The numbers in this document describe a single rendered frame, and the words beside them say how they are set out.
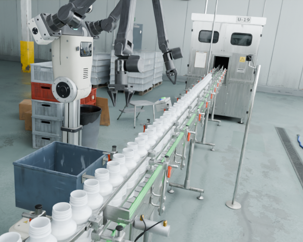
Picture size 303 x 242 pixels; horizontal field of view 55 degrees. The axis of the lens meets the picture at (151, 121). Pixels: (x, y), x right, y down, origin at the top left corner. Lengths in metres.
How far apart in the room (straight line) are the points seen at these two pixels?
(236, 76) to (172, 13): 6.34
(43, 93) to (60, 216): 3.31
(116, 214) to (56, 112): 3.13
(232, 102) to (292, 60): 5.88
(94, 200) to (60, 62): 1.15
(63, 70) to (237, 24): 4.75
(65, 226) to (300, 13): 11.50
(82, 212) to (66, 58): 1.17
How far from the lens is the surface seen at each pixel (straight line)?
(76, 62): 1.72
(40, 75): 3.85
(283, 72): 11.76
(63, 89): 1.78
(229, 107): 6.22
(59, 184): 1.30
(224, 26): 6.13
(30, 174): 1.37
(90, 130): 3.53
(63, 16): 1.54
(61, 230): 0.65
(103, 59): 8.94
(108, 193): 0.79
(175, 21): 11.91
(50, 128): 3.94
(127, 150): 0.95
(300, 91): 11.91
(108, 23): 1.93
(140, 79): 8.10
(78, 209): 0.69
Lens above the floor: 1.51
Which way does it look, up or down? 15 degrees down
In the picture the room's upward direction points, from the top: 5 degrees clockwise
